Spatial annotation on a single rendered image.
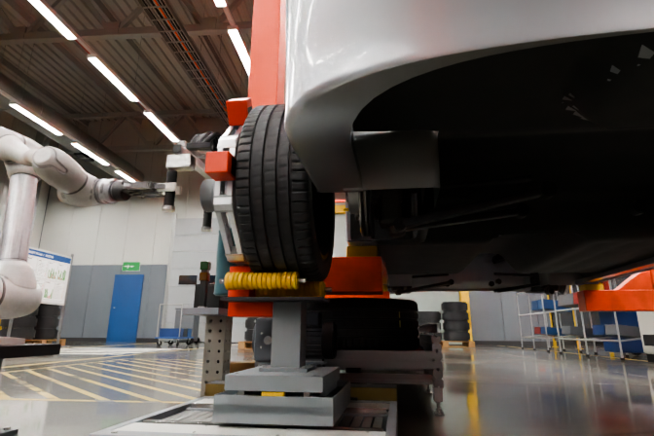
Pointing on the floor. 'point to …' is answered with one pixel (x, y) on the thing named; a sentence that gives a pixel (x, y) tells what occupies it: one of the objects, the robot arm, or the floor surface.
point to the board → (51, 278)
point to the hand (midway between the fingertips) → (169, 189)
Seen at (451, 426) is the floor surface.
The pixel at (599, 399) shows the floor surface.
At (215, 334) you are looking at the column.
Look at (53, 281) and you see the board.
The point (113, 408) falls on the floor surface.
